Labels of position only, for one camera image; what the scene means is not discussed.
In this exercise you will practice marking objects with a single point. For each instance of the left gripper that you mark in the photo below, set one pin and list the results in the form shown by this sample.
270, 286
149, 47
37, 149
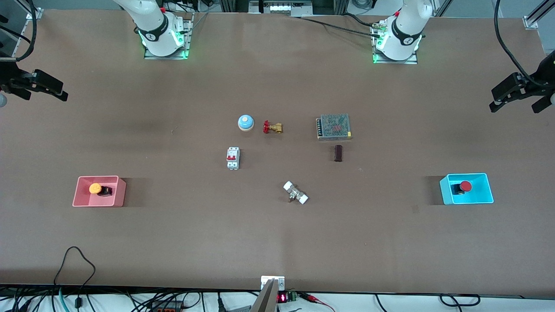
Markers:
539, 80

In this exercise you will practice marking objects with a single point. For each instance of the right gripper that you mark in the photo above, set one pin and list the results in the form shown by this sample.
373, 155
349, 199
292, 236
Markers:
13, 79

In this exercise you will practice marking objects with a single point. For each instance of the red push button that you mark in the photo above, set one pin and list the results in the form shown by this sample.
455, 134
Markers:
464, 186

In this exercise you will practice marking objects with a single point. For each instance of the yellow push button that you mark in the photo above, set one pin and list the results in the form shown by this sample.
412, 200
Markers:
96, 189

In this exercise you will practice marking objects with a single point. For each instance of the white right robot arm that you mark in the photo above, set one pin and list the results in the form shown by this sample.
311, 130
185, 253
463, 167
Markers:
151, 21

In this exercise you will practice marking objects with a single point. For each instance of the blue plastic bin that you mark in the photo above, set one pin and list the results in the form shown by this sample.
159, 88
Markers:
477, 197

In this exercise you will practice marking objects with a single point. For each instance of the pink plastic bin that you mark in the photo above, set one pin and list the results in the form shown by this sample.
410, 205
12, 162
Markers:
86, 200

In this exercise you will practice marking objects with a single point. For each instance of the metal mesh power supply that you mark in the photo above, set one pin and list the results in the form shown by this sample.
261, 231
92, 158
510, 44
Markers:
334, 127

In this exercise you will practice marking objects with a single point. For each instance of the dark brown cylindrical capacitor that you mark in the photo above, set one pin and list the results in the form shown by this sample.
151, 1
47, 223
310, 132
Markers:
338, 153

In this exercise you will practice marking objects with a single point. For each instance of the white circuit breaker red switches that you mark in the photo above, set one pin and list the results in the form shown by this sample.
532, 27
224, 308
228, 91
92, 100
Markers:
233, 158

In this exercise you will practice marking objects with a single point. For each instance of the blue dome bell button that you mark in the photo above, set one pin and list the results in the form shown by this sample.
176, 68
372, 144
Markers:
246, 122

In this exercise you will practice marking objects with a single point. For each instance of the metal fitting white caps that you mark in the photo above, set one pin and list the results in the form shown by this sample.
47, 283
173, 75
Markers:
295, 193

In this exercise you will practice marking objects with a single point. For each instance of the black power strip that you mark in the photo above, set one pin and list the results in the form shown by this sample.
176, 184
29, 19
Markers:
167, 307

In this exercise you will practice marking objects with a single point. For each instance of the silver device behind table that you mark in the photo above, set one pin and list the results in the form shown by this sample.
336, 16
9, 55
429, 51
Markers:
279, 6

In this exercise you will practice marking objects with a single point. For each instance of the red clip lead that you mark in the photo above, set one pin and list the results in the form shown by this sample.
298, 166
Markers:
316, 299

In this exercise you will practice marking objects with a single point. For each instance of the red LED display module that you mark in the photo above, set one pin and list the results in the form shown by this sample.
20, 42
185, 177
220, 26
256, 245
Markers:
282, 297

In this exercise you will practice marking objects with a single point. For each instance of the aluminium corner bracket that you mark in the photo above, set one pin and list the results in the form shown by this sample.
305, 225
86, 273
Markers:
531, 22
34, 14

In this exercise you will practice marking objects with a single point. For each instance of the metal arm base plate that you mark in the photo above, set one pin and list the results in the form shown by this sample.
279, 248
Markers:
189, 43
390, 62

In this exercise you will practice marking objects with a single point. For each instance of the grey camera mount arm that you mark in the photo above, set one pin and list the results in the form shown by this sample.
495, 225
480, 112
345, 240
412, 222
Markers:
269, 297

